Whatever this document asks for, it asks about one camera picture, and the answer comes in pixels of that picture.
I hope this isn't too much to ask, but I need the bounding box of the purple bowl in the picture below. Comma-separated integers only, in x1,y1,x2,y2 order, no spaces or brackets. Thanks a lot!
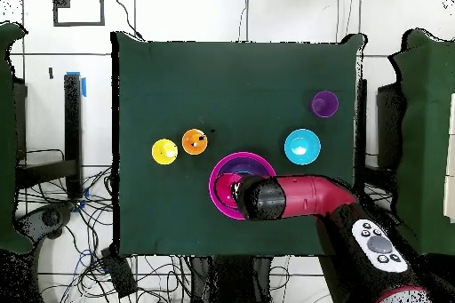
214,156,273,214

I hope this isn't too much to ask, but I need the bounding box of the large pink bowl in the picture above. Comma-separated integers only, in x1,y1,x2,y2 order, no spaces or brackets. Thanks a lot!
208,151,277,221

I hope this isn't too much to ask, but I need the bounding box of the small red-pink bowl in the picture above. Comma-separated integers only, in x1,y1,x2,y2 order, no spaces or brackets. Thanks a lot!
212,173,247,211

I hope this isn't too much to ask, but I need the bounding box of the orange cup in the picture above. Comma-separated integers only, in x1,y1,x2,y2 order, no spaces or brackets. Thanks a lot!
181,129,209,155

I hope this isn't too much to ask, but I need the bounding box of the cyan bowl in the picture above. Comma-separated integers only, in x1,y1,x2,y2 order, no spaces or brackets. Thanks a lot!
283,128,322,166

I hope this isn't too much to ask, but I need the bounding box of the yellow cup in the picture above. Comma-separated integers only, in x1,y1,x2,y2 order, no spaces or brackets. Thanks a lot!
151,138,180,166

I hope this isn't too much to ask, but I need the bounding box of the purple cup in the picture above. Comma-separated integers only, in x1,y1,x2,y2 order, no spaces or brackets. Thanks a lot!
308,90,339,119

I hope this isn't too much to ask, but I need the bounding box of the black stand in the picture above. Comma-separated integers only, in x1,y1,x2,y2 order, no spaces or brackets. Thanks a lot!
355,78,369,194
13,73,84,201

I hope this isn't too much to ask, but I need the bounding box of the blue tape piece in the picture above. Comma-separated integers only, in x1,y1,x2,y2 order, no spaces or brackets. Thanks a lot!
66,71,87,99

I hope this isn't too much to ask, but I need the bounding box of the black box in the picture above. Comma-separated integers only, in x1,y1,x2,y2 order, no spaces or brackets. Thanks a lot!
100,245,139,299

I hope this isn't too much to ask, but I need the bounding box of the grey chair base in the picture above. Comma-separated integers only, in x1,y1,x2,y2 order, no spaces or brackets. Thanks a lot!
13,203,76,241

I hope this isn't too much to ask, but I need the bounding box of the dark green side tablecloth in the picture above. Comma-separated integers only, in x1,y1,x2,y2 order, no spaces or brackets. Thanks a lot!
385,28,455,256
0,21,35,255

